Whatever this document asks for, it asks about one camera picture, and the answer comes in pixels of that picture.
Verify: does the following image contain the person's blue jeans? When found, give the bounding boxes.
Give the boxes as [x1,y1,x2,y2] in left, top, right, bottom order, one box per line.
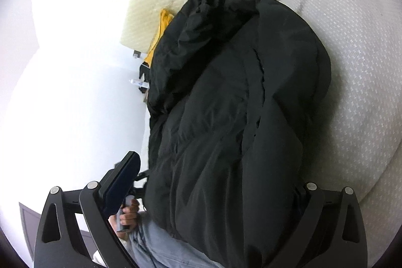
[108,215,227,268]

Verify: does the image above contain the yellow crown print pillow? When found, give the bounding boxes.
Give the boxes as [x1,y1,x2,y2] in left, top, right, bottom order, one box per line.
[147,9,175,68]

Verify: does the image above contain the grey door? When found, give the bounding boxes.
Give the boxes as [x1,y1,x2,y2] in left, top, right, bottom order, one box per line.
[19,201,43,259]

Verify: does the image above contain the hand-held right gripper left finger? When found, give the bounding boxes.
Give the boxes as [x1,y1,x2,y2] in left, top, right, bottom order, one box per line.
[33,151,141,268]

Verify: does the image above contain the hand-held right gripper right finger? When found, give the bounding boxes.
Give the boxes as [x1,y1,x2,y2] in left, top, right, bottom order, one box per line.
[276,182,368,268]

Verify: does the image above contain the black puffer jacket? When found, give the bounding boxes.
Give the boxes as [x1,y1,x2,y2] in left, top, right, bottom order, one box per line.
[145,0,332,268]

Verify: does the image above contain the person's left hand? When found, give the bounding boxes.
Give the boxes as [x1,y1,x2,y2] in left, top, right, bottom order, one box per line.
[119,197,140,229]

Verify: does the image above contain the light grey bed sheet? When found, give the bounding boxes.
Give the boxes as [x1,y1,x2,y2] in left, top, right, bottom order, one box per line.
[201,0,402,268]

